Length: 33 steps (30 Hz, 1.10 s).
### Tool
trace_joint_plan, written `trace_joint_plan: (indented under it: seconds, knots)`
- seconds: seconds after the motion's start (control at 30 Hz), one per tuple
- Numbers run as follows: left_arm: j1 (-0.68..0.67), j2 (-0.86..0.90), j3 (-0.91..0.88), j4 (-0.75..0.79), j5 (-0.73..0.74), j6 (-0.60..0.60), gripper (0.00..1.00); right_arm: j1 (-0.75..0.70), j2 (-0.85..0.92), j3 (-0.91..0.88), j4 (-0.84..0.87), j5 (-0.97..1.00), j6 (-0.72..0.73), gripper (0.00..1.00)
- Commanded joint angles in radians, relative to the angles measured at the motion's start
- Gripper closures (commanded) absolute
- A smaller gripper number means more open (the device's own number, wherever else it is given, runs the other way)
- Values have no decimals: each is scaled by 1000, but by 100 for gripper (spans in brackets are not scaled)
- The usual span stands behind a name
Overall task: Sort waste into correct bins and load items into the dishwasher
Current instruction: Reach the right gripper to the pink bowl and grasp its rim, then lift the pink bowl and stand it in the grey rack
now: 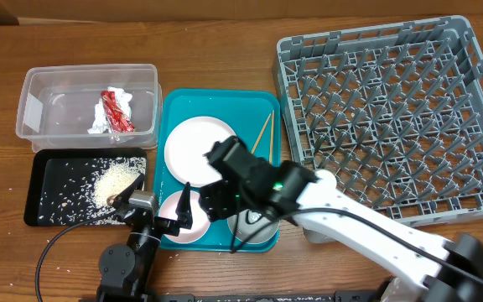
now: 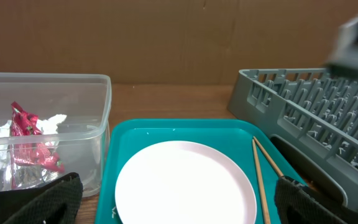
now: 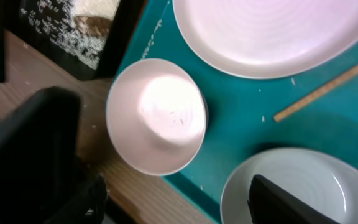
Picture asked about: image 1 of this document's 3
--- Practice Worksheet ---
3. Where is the white napkin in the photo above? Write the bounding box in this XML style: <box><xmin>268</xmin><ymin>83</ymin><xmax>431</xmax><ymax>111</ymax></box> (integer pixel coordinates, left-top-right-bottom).
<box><xmin>87</xmin><ymin>86</ymin><xmax>133</xmax><ymax>134</ymax></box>

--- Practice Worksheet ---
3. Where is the wooden chopstick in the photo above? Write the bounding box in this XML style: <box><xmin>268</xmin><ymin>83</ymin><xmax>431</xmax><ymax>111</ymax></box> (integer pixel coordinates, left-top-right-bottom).
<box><xmin>268</xmin><ymin>110</ymin><xmax>275</xmax><ymax>164</ymax></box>
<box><xmin>251</xmin><ymin>113</ymin><xmax>273</xmax><ymax>154</ymax></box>

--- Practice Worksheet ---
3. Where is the red foil wrapper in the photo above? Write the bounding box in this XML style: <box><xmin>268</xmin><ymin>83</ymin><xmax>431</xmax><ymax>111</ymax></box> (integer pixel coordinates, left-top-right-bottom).
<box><xmin>101</xmin><ymin>91</ymin><xmax>135</xmax><ymax>133</ymax></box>

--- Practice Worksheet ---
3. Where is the grey dishwasher rack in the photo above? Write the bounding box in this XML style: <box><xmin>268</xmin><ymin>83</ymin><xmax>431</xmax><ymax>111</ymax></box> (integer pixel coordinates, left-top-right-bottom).
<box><xmin>274</xmin><ymin>15</ymin><xmax>483</xmax><ymax>227</ymax></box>

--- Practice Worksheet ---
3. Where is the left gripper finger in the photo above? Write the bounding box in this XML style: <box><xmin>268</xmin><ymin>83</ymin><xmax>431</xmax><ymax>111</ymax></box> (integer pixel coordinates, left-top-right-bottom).
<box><xmin>106</xmin><ymin>174</ymin><xmax>145</xmax><ymax>206</ymax></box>
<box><xmin>175</xmin><ymin>182</ymin><xmax>193</xmax><ymax>229</ymax></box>

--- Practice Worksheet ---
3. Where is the clear plastic bin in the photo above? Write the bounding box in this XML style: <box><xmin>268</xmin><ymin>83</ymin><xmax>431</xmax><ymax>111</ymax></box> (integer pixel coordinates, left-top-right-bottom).
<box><xmin>15</xmin><ymin>64</ymin><xmax>163</xmax><ymax>152</ymax></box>

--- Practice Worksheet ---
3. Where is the large pink plate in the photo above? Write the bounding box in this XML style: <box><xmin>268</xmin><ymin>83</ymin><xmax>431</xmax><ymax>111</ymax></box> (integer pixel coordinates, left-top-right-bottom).
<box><xmin>164</xmin><ymin>116</ymin><xmax>236</xmax><ymax>188</ymax></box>

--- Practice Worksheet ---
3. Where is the pile of rice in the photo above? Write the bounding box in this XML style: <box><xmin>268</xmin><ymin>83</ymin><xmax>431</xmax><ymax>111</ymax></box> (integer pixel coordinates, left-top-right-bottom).
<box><xmin>37</xmin><ymin>157</ymin><xmax>147</xmax><ymax>226</ymax></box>

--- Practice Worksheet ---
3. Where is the teal plastic tray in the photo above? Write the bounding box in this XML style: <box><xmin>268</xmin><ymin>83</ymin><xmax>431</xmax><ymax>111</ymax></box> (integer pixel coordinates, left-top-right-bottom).
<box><xmin>152</xmin><ymin>88</ymin><xmax>283</xmax><ymax>253</ymax></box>

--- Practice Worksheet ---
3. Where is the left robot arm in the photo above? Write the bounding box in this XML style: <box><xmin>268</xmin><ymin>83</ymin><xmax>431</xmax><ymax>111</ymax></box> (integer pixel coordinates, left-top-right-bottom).
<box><xmin>96</xmin><ymin>174</ymin><xmax>193</xmax><ymax>301</ymax></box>

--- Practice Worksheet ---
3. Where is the grey white bowl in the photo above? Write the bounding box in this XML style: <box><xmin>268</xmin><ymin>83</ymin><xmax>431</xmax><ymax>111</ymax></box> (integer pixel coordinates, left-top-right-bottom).
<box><xmin>226</xmin><ymin>210</ymin><xmax>279</xmax><ymax>244</ymax></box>

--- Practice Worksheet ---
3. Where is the black plastic tray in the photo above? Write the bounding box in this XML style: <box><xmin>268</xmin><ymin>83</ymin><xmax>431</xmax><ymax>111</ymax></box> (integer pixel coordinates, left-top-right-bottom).
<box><xmin>23</xmin><ymin>148</ymin><xmax>148</xmax><ymax>227</ymax></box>

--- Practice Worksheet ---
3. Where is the small pink bowl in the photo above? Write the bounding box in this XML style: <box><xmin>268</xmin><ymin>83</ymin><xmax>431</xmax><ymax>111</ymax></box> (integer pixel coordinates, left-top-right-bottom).
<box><xmin>159</xmin><ymin>191</ymin><xmax>210</xmax><ymax>244</ymax></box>

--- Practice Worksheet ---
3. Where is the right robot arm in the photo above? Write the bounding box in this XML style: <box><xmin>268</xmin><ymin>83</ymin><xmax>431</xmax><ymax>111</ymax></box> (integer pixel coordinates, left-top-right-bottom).
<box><xmin>200</xmin><ymin>136</ymin><xmax>483</xmax><ymax>301</ymax></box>

